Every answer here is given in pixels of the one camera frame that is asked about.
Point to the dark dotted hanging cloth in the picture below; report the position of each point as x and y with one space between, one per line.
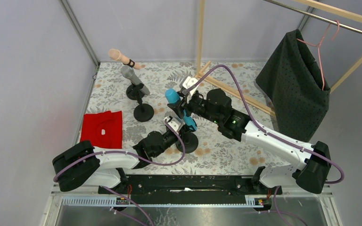
291 79

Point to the beige microphone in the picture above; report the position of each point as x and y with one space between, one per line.
116 55

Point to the pink wire hanger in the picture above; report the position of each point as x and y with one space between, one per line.
318 46

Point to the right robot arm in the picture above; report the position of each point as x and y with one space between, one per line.
308 164

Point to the red folded shirt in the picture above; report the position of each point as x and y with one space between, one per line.
103 130

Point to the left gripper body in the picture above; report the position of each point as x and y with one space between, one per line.
177 133

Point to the black mic stand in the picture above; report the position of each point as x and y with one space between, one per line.
133 91
189 139
143 112

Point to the blue microphone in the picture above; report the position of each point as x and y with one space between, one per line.
176 104

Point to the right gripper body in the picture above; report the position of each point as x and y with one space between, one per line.
185 104

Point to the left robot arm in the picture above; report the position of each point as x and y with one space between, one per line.
85 164

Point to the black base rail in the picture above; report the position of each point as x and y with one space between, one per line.
188 189

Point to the floral table mat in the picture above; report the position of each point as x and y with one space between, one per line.
215 154

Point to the grey microphone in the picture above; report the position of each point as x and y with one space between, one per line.
129 73

